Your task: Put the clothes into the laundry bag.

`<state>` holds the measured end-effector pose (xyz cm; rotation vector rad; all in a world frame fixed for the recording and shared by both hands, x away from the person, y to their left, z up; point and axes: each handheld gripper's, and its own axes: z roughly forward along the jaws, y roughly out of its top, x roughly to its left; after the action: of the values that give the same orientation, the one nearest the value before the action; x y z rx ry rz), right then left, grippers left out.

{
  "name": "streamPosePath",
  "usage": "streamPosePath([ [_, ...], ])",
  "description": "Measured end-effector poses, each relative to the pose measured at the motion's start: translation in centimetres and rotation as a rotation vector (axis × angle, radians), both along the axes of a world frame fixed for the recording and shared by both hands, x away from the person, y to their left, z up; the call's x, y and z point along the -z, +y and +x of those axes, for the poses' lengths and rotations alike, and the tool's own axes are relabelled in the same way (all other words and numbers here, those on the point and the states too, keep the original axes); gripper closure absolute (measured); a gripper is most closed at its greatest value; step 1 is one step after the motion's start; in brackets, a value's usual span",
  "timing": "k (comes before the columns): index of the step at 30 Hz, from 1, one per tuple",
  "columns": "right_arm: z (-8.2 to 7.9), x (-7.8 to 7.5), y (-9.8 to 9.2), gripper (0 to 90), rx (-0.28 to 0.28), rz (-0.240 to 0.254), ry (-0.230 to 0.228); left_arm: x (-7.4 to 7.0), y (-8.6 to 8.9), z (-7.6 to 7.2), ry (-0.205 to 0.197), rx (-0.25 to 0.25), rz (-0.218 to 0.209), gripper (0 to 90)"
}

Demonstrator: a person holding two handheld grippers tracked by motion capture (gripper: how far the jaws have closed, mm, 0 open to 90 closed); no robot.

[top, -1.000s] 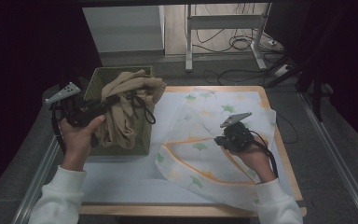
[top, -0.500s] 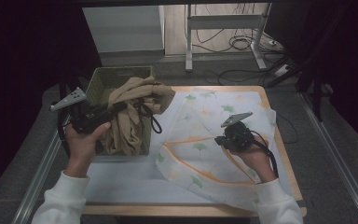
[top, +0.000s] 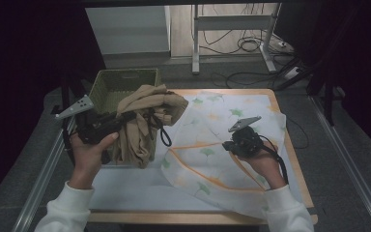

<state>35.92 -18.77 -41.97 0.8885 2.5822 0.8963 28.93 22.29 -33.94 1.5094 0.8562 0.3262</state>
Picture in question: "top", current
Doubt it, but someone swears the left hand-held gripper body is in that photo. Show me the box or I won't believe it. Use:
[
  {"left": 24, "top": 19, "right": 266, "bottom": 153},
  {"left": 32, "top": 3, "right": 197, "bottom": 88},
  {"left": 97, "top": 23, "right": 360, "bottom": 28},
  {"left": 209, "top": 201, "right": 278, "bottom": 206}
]
[{"left": 55, "top": 95, "right": 121, "bottom": 145}]

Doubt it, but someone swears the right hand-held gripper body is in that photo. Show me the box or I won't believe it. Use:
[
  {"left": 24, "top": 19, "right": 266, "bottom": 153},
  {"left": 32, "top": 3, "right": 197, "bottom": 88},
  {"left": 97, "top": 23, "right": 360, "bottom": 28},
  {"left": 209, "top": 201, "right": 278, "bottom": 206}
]
[{"left": 227, "top": 116, "right": 265, "bottom": 159}]

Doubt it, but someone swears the white leaf-print mesh laundry bag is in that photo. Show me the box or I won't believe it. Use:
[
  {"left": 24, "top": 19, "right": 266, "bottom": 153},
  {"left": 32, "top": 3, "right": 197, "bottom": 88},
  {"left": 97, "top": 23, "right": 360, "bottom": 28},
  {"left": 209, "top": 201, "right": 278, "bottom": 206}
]
[{"left": 160, "top": 91, "right": 288, "bottom": 220}]

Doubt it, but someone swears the beige garment with black drawstring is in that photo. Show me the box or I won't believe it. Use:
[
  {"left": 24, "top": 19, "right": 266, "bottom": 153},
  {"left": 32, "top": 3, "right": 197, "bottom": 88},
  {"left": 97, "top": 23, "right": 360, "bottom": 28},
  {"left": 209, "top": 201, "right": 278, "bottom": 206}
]
[{"left": 111, "top": 84, "right": 189, "bottom": 169}]

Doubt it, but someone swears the green woven basket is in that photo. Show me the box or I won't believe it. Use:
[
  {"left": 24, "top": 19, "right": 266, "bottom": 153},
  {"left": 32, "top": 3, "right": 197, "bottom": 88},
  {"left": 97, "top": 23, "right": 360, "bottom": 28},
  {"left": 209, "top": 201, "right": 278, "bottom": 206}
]
[{"left": 88, "top": 68, "right": 162, "bottom": 168}]

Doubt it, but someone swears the person's left hand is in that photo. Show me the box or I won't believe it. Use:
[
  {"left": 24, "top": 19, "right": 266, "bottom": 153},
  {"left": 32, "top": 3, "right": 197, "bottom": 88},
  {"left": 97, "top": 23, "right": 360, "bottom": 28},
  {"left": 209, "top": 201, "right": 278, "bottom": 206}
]
[{"left": 68, "top": 130, "right": 120, "bottom": 189}]

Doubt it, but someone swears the person's right hand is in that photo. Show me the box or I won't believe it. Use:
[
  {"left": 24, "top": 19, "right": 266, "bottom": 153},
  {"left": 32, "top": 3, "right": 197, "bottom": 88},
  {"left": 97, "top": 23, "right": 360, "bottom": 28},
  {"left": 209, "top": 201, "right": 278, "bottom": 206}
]
[{"left": 238, "top": 144, "right": 287, "bottom": 191}]

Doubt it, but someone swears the black metal stand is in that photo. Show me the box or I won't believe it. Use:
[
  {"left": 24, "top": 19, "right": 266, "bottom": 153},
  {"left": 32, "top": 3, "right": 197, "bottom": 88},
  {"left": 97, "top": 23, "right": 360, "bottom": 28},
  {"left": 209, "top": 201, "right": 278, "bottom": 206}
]
[
  {"left": 50, "top": 76, "right": 75, "bottom": 129},
  {"left": 305, "top": 3, "right": 347, "bottom": 127}
]

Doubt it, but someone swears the white table mat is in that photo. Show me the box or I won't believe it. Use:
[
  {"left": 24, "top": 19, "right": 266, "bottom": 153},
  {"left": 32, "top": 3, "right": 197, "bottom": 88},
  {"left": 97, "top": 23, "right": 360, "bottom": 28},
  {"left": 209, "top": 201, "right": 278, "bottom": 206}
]
[{"left": 88, "top": 93, "right": 303, "bottom": 213}]

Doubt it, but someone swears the white power strip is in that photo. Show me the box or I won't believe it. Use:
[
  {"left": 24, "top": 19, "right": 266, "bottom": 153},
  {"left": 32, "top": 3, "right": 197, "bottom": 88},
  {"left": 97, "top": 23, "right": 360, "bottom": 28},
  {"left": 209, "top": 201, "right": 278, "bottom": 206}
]
[{"left": 283, "top": 66, "right": 304, "bottom": 80}]

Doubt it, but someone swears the white cabinet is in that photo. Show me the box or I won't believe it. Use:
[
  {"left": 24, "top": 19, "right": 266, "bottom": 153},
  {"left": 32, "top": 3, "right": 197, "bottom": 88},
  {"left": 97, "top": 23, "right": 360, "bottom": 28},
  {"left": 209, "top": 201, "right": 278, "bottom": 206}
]
[{"left": 85, "top": 5, "right": 172, "bottom": 69}]

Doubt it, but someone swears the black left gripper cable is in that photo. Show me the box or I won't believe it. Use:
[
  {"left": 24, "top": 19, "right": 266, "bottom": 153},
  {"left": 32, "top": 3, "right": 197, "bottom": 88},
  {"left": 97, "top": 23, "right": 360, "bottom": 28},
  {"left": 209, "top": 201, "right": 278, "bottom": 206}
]
[{"left": 61, "top": 124, "right": 76, "bottom": 165}]

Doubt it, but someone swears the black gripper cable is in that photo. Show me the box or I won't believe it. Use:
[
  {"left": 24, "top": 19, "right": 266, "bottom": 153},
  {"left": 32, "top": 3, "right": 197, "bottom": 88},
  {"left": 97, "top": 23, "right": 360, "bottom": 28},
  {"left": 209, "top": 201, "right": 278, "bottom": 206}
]
[
  {"left": 257, "top": 134, "right": 290, "bottom": 186},
  {"left": 61, "top": 124, "right": 76, "bottom": 165}
]

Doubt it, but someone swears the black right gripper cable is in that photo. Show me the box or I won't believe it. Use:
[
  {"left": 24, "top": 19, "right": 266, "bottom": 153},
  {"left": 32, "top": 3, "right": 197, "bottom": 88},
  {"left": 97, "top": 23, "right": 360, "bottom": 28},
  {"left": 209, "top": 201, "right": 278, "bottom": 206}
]
[{"left": 257, "top": 134, "right": 290, "bottom": 186}]

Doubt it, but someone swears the black cable beside table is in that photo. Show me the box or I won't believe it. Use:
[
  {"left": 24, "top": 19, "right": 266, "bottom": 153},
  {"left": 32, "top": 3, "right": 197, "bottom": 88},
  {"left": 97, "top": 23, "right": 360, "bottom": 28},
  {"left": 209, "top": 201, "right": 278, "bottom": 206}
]
[{"left": 286, "top": 117, "right": 310, "bottom": 150}]

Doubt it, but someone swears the silver metal floor rail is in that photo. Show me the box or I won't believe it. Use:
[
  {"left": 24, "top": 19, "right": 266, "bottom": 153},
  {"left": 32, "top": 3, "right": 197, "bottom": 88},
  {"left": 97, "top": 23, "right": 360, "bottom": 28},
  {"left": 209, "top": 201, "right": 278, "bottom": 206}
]
[
  {"left": 11, "top": 100, "right": 88, "bottom": 232},
  {"left": 308, "top": 95, "right": 371, "bottom": 232}
]

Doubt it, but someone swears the bundle of black floor cables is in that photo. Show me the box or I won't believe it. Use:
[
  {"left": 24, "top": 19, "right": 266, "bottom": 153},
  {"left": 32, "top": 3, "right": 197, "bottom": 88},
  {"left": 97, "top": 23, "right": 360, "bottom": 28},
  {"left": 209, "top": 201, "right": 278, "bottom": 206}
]
[{"left": 201, "top": 28, "right": 273, "bottom": 56}]

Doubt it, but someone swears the white metal desk frame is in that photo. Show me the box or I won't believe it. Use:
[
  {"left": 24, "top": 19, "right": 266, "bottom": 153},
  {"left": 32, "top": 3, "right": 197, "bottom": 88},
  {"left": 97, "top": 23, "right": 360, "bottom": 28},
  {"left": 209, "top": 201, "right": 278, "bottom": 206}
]
[{"left": 191, "top": 3, "right": 283, "bottom": 75}]

